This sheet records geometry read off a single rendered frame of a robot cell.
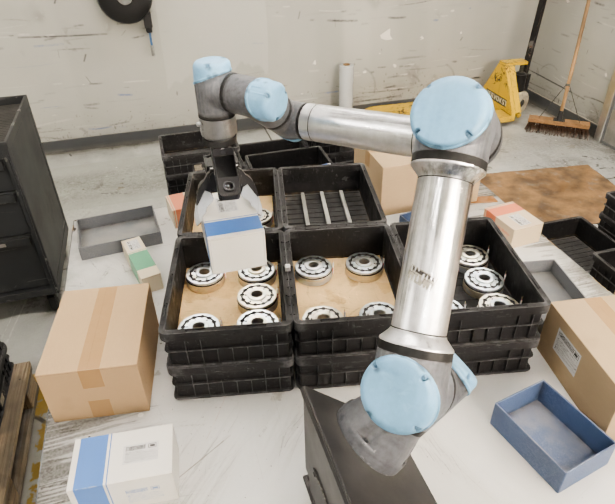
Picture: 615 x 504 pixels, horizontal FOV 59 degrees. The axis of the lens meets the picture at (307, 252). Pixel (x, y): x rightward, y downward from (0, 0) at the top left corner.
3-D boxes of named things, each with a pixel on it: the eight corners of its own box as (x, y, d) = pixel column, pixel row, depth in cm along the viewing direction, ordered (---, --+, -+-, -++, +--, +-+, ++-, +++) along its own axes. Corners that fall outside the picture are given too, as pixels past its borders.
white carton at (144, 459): (77, 517, 110) (65, 491, 105) (86, 465, 119) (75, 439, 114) (179, 498, 113) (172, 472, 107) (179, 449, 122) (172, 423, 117)
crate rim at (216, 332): (293, 332, 123) (293, 324, 121) (158, 343, 121) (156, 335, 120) (283, 236, 156) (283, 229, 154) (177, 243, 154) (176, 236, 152)
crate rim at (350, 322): (424, 322, 125) (425, 315, 123) (293, 332, 123) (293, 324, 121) (387, 229, 157) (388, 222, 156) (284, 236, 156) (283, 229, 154)
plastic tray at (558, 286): (489, 276, 172) (492, 263, 169) (550, 271, 174) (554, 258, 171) (527, 335, 150) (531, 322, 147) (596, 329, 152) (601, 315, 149)
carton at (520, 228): (538, 241, 188) (543, 222, 184) (510, 249, 184) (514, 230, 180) (508, 219, 200) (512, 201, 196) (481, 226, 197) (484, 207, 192)
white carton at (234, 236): (267, 265, 120) (264, 230, 115) (212, 274, 118) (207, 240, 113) (249, 220, 136) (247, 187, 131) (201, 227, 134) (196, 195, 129)
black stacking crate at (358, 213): (384, 256, 163) (387, 224, 157) (285, 263, 161) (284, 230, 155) (362, 193, 196) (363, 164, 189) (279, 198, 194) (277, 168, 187)
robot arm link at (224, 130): (238, 119, 109) (197, 124, 107) (240, 141, 112) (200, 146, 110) (232, 107, 115) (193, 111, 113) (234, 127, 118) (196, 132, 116)
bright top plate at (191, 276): (222, 284, 146) (222, 283, 145) (184, 287, 145) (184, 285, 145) (224, 262, 154) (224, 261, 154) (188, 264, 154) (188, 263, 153)
